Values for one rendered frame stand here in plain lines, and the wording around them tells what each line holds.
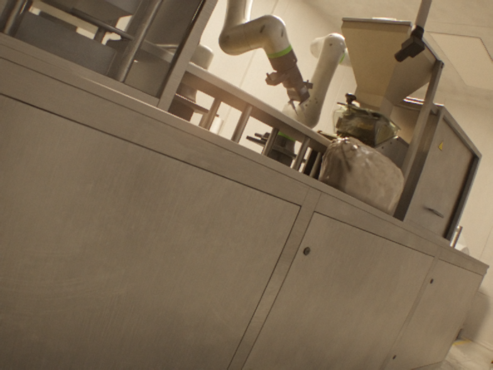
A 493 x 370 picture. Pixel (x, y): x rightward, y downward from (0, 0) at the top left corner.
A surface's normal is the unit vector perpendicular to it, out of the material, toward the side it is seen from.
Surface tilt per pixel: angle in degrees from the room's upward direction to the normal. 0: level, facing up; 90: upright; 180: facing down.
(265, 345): 90
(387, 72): 118
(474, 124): 90
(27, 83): 90
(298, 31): 90
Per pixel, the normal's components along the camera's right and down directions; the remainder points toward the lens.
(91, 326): 0.59, 0.28
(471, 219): -0.71, -0.26
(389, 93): 0.39, 0.63
